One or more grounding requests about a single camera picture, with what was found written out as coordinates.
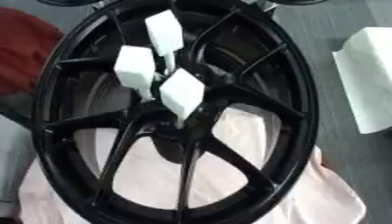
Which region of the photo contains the black round object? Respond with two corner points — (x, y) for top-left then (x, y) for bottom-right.
(35, 0), (98, 8)
(269, 0), (331, 6)

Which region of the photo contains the pale pink cloth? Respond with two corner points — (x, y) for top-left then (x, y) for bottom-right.
(17, 107), (368, 224)

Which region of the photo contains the white box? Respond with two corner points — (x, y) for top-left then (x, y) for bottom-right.
(331, 26), (392, 135)

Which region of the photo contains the red fabric object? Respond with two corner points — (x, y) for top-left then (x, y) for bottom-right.
(0, 7), (67, 95)

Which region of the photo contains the black spoked wheel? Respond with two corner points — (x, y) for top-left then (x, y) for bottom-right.
(31, 0), (322, 224)

